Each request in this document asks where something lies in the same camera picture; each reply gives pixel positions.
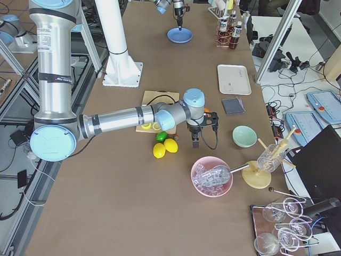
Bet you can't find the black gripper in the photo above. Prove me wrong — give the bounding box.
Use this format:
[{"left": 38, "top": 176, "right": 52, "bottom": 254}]
[
  {"left": 173, "top": 2, "right": 190, "bottom": 30},
  {"left": 186, "top": 119, "right": 201, "bottom": 148}
]

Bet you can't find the blue plate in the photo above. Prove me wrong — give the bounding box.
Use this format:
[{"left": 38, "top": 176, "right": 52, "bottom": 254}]
[{"left": 167, "top": 27, "right": 193, "bottom": 44}]

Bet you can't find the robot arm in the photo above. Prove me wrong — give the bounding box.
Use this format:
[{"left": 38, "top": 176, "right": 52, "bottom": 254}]
[
  {"left": 152, "top": 0, "right": 190, "bottom": 30},
  {"left": 29, "top": 1, "right": 208, "bottom": 162}
]

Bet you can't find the yellow lemon right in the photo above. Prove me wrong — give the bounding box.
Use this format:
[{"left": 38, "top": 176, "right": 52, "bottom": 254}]
[{"left": 164, "top": 138, "right": 178, "bottom": 153}]

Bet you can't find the yellow lemon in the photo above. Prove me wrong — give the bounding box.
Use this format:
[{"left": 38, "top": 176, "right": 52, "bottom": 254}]
[
  {"left": 164, "top": 138, "right": 178, "bottom": 153},
  {"left": 153, "top": 143, "right": 166, "bottom": 159}
]

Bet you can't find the green lime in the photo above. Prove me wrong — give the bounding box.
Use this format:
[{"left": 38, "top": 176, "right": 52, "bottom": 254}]
[{"left": 156, "top": 131, "right": 168, "bottom": 143}]

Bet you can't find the yellow lemon left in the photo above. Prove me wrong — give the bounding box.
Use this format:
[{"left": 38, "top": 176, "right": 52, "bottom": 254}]
[{"left": 153, "top": 143, "right": 166, "bottom": 159}]

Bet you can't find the pink bowl with ice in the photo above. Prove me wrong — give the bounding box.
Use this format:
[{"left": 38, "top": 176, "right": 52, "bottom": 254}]
[{"left": 191, "top": 156, "right": 233, "bottom": 197}]

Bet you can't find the metal ice scoop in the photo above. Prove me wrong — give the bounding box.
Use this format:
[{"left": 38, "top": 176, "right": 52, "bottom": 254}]
[{"left": 210, "top": 164, "right": 249, "bottom": 186}]

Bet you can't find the dark sauce bottle middle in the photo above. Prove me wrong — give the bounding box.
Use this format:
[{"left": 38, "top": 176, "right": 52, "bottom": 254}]
[{"left": 217, "top": 16, "right": 229, "bottom": 46}]

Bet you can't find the dark sauce bottle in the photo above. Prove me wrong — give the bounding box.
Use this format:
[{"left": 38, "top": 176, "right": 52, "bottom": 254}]
[
  {"left": 217, "top": 16, "right": 229, "bottom": 46},
  {"left": 229, "top": 21, "right": 242, "bottom": 49},
  {"left": 229, "top": 10, "right": 237, "bottom": 28}
]

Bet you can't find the mint green bowl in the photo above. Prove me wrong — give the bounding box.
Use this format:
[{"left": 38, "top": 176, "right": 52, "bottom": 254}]
[{"left": 232, "top": 125, "right": 257, "bottom": 148}]

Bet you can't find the grey folded cloth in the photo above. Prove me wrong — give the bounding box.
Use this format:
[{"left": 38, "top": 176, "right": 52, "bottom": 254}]
[{"left": 222, "top": 97, "right": 246, "bottom": 115}]

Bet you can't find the lemon slice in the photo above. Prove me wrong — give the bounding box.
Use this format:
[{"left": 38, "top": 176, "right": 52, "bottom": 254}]
[{"left": 141, "top": 123, "right": 152, "bottom": 130}]

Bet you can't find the dark sauce bottle back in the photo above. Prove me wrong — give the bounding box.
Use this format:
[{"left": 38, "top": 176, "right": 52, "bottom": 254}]
[{"left": 229, "top": 10, "right": 237, "bottom": 28}]

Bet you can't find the dark sauce bottle front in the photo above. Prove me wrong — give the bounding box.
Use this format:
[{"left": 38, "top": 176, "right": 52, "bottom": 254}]
[{"left": 229, "top": 21, "right": 242, "bottom": 49}]

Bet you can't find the wooden cutting board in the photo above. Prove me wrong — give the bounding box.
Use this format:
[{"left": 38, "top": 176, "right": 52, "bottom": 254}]
[{"left": 135, "top": 91, "right": 180, "bottom": 134}]

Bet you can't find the wooden glass holder stand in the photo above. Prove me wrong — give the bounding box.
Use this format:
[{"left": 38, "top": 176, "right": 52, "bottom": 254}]
[{"left": 241, "top": 128, "right": 296, "bottom": 189}]

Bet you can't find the cream plastic tray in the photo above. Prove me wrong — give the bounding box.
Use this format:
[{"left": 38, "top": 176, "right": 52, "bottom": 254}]
[{"left": 217, "top": 64, "right": 251, "bottom": 95}]

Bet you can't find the clear glass on stand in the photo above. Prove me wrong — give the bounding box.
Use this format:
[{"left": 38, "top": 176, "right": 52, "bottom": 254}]
[{"left": 257, "top": 144, "right": 286, "bottom": 173}]

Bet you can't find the teach pendant near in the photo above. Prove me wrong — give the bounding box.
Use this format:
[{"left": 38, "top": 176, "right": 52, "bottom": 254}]
[{"left": 285, "top": 111, "right": 324, "bottom": 146}]

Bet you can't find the teach pendant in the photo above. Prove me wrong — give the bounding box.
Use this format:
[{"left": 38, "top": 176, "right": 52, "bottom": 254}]
[
  {"left": 306, "top": 90, "right": 340, "bottom": 125},
  {"left": 285, "top": 111, "right": 324, "bottom": 146}
]

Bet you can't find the wine glass rack tray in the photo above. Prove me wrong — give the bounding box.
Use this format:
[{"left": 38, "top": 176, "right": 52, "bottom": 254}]
[{"left": 250, "top": 196, "right": 319, "bottom": 255}]

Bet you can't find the teach pendant far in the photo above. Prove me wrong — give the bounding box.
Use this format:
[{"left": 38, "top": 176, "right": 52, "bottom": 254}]
[{"left": 306, "top": 90, "right": 340, "bottom": 125}]

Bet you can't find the copper wire bottle rack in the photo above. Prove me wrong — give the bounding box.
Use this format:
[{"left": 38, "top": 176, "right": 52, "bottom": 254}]
[{"left": 216, "top": 17, "right": 235, "bottom": 47}]

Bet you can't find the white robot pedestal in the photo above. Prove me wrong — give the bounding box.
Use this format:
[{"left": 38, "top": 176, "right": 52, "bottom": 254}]
[{"left": 95, "top": 0, "right": 143, "bottom": 88}]

